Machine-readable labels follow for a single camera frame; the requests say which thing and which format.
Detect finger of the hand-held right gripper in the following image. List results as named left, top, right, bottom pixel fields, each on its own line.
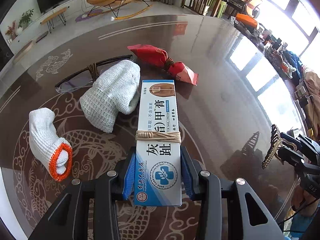
left=277, top=146, right=320, bottom=175
left=280, top=132, right=320, bottom=155

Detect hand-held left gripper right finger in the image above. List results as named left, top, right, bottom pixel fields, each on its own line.
left=180, top=146, right=285, bottom=240

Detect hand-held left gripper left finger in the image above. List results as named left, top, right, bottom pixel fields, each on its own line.
left=29, top=147, right=138, bottom=240

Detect blue white ointment box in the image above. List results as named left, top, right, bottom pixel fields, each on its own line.
left=134, top=79, right=182, bottom=207

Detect person's blue pants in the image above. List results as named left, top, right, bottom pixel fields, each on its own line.
left=291, top=211, right=320, bottom=239

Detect pile of household clutter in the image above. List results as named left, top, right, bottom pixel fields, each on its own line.
left=257, top=22, right=320, bottom=135

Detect white knit glove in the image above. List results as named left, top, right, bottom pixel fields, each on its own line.
left=79, top=60, right=141, bottom=133
left=28, top=107, right=73, bottom=181

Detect red snack packet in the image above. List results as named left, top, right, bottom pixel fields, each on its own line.
left=126, top=44, right=199, bottom=87

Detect orange box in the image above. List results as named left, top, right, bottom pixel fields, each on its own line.
left=236, top=13, right=258, bottom=30

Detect grey orange chair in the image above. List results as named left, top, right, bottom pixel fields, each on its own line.
left=244, top=0, right=263, bottom=18

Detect green stool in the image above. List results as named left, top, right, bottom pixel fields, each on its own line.
left=207, top=0, right=227, bottom=18

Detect round beige floor cushion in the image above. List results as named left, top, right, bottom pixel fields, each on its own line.
left=12, top=41, right=34, bottom=62

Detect dark floor scale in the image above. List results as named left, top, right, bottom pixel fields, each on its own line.
left=35, top=31, right=49, bottom=43

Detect purple floor mat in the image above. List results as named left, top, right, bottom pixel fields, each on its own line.
left=75, top=8, right=103, bottom=23

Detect white television cabinet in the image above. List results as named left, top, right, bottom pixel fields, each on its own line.
left=0, top=0, right=88, bottom=54

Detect wooden bench with black legs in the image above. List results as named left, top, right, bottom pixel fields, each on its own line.
left=41, top=7, right=68, bottom=34

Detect red flower arrangement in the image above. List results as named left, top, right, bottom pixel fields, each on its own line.
left=5, top=21, right=17, bottom=40

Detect green potted plant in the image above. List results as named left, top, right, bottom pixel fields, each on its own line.
left=19, top=9, right=35, bottom=29

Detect black frame eyeglasses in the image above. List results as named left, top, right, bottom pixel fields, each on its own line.
left=54, top=54, right=133, bottom=94

